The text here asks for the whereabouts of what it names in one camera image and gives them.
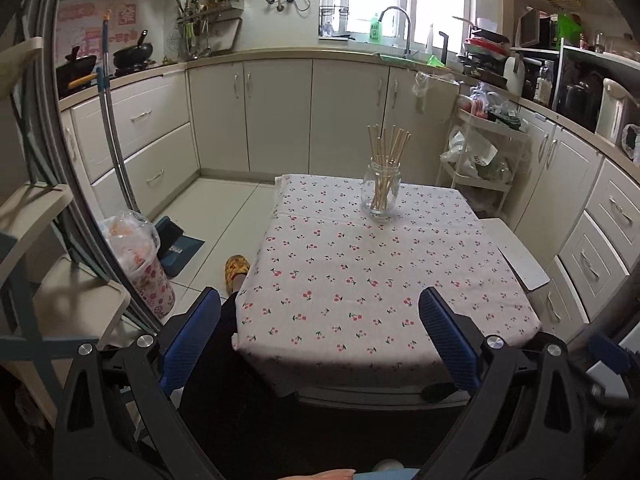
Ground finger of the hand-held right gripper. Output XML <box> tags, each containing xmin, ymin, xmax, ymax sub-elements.
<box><xmin>585</xmin><ymin>332</ymin><xmax>633</xmax><ymax>376</ymax></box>

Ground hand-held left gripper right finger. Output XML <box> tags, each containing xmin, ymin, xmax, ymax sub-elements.
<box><xmin>417</xmin><ymin>287</ymin><xmax>591</xmax><ymax>480</ymax></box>

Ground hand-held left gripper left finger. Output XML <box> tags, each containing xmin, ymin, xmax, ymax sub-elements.
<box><xmin>52</xmin><ymin>287</ymin><xmax>223</xmax><ymax>480</ymax></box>

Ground clear glass jar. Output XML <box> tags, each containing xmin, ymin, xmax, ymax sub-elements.
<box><xmin>361</xmin><ymin>157</ymin><xmax>403</xmax><ymax>218</ymax></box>

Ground bundle of wooden chopsticks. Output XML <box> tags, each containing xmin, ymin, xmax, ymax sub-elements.
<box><xmin>367</xmin><ymin>124</ymin><xmax>412</xmax><ymax>211</ymax></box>

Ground person's dark trouser leg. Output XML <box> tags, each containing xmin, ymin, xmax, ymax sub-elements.
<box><xmin>175</xmin><ymin>292</ymin><xmax>301</xmax><ymax>480</ymax></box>

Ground yellow patterned slipper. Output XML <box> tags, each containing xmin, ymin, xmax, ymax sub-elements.
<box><xmin>224</xmin><ymin>255</ymin><xmax>251</xmax><ymax>296</ymax></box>

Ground floral trash bin with bag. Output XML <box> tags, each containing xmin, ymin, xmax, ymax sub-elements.
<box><xmin>100</xmin><ymin>209</ymin><xmax>177</xmax><ymax>318</ymax></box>

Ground dark teal dustpan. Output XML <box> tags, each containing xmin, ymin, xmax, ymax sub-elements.
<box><xmin>152</xmin><ymin>216</ymin><xmax>206</xmax><ymax>277</ymax></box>

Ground cherry print tablecloth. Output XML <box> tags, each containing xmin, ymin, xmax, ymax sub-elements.
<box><xmin>232</xmin><ymin>174</ymin><xmax>543</xmax><ymax>386</ymax></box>

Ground cream panelled drawer stack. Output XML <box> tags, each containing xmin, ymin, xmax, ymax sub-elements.
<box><xmin>540</xmin><ymin>160</ymin><xmax>640</xmax><ymax>341</ymax></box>

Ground cream shelf rack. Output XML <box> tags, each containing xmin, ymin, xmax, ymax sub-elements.
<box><xmin>0</xmin><ymin>37</ymin><xmax>131</xmax><ymax>411</ymax></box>

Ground person's light blue garment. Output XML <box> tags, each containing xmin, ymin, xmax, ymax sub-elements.
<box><xmin>355</xmin><ymin>466</ymin><xmax>421</xmax><ymax>480</ymax></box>

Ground white trolley cart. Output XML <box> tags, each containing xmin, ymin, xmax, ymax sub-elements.
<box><xmin>437</xmin><ymin>87</ymin><xmax>531</xmax><ymax>221</ymax></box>

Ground cream two door base cabinet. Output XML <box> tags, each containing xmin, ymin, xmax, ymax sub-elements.
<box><xmin>515</xmin><ymin>120</ymin><xmax>603</xmax><ymax>261</ymax></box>

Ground white plastic bag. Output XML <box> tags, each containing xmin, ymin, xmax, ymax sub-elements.
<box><xmin>440</xmin><ymin>127</ymin><xmax>498</xmax><ymax>178</ymax></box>

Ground cream drawer unit under stove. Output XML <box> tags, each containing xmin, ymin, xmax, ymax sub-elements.
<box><xmin>70</xmin><ymin>72</ymin><xmax>201</xmax><ymax>211</ymax></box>

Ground crumpled clear plastic bag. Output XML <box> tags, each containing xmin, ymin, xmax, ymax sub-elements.
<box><xmin>620</xmin><ymin>122</ymin><xmax>640</xmax><ymax>158</ymax></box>

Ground bag of red food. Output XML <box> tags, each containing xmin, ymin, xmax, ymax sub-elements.
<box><xmin>457</xmin><ymin>87</ymin><xmax>488</xmax><ymax>116</ymax></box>

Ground cream thermo pot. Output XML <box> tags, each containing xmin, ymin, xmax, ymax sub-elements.
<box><xmin>595</xmin><ymin>77</ymin><xmax>640</xmax><ymax>146</ymax></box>

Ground cream sink base cabinets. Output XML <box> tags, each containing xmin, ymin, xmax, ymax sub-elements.
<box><xmin>187</xmin><ymin>57</ymin><xmax>461</xmax><ymax>191</ymax></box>

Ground clear hanging plastic bag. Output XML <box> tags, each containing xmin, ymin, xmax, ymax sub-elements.
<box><xmin>412</xmin><ymin>71</ymin><xmax>458</xmax><ymax>111</ymax></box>

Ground black electric kettle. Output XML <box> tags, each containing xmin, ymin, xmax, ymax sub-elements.
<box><xmin>562</xmin><ymin>71</ymin><xmax>603</xmax><ymax>121</ymax></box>

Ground white plastic jug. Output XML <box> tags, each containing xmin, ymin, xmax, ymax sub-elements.
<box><xmin>502</xmin><ymin>55</ymin><xmax>526</xmax><ymax>98</ymax></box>

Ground dark sauce bottle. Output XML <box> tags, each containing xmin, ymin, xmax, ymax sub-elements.
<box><xmin>534</xmin><ymin>60</ymin><xmax>555</xmax><ymax>106</ymax></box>

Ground stack of pots and dishes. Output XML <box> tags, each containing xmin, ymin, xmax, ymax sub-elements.
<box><xmin>452</xmin><ymin>15</ymin><xmax>516</xmax><ymax>78</ymax></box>

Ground white countertop shelf rack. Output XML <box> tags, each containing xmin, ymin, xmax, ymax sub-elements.
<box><xmin>510</xmin><ymin>40</ymin><xmax>640</xmax><ymax>136</ymax></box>

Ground steel sink faucet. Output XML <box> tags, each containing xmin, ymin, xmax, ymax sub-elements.
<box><xmin>377</xmin><ymin>6</ymin><xmax>418</xmax><ymax>58</ymax></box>

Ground microwave oven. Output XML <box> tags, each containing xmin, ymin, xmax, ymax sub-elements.
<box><xmin>517</xmin><ymin>7</ymin><xmax>558</xmax><ymax>51</ymax></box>

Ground kitchen window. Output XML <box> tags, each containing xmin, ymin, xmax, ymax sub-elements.
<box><xmin>317</xmin><ymin>0</ymin><xmax>481</xmax><ymax>56</ymax></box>

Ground blue metal mop handle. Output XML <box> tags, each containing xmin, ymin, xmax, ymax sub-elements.
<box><xmin>97</xmin><ymin>10</ymin><xmax>138</xmax><ymax>216</ymax></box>

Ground black wok orange handle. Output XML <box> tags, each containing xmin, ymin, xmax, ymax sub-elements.
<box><xmin>56</xmin><ymin>46</ymin><xmax>98</xmax><ymax>96</ymax></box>

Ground wall utensil rack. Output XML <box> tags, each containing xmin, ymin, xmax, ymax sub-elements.
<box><xmin>172</xmin><ymin>0</ymin><xmax>246</xmax><ymax>58</ymax></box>

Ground pink wall poster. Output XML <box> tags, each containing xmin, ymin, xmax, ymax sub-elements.
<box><xmin>56</xmin><ymin>2</ymin><xmax>138</xmax><ymax>68</ymax></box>

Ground wire window sill caddy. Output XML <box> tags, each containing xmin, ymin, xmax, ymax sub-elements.
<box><xmin>319</xmin><ymin>5</ymin><xmax>351</xmax><ymax>38</ymax></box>

